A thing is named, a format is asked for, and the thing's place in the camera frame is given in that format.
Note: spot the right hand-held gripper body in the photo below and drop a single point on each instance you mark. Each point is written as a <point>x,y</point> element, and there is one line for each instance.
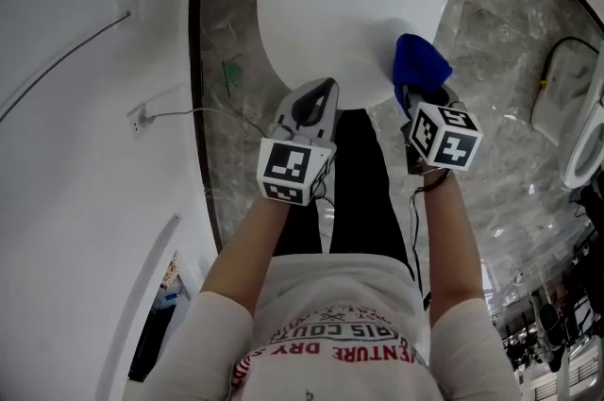
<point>443,139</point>

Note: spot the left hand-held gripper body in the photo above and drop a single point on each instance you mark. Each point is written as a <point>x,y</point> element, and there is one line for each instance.
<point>285,163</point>

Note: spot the blue cloth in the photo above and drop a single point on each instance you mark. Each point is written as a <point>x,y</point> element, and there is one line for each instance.
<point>420,61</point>

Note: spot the white toilet lid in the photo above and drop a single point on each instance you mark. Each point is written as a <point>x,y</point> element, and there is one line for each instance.
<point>340,3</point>

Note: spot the person's right forearm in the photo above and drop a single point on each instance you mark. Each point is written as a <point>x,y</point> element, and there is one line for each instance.
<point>453,238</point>

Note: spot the person's left forearm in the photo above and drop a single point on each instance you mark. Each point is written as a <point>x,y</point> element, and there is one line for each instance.
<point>250,248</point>

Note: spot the white toilet with open seat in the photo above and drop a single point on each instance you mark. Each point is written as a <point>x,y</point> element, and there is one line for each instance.
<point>587,139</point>

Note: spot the black trousers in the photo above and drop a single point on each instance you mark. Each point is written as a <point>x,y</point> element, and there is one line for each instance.
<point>358,182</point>

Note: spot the white open box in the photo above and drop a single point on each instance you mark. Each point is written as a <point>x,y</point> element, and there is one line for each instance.
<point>564,97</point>

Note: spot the white printed t-shirt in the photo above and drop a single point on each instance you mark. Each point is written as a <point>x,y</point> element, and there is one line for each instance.
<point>340,295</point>

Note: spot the white wall socket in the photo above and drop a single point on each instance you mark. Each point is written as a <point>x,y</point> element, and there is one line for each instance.
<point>140,121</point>

